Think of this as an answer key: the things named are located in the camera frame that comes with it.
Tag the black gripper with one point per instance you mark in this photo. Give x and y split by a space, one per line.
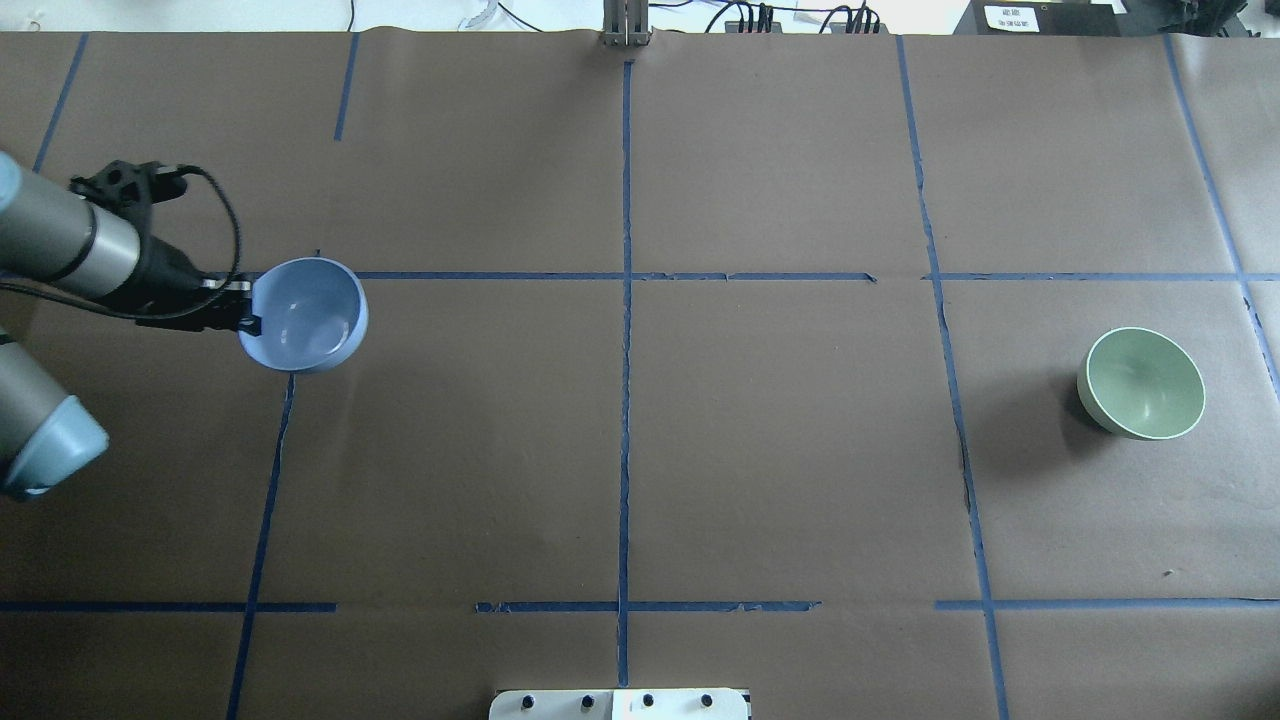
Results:
163 276

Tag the blue bowl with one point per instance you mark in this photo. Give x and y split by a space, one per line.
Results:
312 314

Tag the green bowl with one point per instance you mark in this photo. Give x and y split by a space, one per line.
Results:
1139 384

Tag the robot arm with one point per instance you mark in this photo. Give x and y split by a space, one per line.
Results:
91 245

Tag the orange black connector near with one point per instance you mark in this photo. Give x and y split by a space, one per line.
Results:
741 18

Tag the orange black connector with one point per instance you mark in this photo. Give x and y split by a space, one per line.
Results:
861 19
741 18

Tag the orange black connector far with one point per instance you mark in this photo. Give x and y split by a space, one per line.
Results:
861 19

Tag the black power box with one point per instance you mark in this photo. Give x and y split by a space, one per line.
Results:
1047 18

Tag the aluminium frame post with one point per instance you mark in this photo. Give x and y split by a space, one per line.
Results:
626 23

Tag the white camera mast pedestal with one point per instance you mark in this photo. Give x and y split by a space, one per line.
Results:
623 703

